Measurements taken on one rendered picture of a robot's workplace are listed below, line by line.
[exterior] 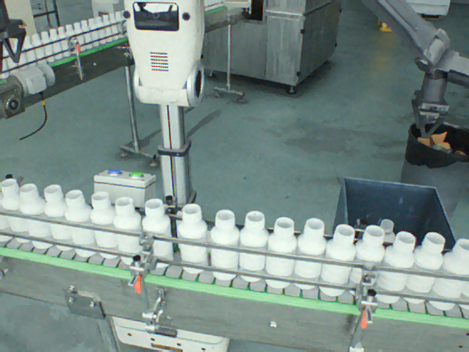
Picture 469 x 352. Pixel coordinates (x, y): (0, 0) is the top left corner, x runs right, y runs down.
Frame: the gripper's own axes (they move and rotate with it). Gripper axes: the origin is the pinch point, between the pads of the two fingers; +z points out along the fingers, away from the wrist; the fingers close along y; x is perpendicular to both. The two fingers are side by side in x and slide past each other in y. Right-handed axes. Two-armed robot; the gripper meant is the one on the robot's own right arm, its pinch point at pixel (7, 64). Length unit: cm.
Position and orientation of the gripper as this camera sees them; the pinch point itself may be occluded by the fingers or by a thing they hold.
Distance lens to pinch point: 105.6
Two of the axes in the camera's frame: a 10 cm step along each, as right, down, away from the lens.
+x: 9.8, 1.2, -1.5
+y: -1.9, 5.5, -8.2
